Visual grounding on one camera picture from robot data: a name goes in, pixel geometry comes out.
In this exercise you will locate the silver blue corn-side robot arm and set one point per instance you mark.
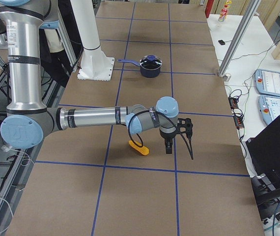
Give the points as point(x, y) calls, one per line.
point(28, 119)

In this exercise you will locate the aluminium frame post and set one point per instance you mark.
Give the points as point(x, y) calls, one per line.
point(244, 23)

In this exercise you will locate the black corn-side wrist camera mount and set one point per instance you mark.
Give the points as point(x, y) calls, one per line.
point(185, 126)

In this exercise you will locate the yellow corn cob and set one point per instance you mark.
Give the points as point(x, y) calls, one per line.
point(136, 146)

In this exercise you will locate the blue teach pendant near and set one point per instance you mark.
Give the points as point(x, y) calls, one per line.
point(269, 107)

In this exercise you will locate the plastic drink bottle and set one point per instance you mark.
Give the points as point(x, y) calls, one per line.
point(224, 11)

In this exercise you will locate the black corn-side gripper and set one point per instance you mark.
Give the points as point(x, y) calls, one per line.
point(167, 137)

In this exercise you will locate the blue teach pendant far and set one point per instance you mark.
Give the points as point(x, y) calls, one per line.
point(267, 82)

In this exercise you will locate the dark blue saucepan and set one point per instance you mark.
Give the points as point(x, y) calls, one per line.
point(144, 72)

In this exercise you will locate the black laptop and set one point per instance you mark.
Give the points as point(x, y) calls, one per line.
point(264, 150)

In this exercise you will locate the glass pot lid blue knob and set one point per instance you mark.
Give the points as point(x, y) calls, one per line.
point(151, 62)

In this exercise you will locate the blue teach pendant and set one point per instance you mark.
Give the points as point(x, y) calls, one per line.
point(267, 82)
point(269, 107)

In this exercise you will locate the white pedestal column with base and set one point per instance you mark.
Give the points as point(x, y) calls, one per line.
point(95, 65)

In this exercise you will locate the black orange usb hub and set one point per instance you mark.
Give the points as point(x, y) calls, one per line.
point(233, 101)

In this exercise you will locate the small black device on table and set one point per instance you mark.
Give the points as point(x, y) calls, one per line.
point(221, 42)

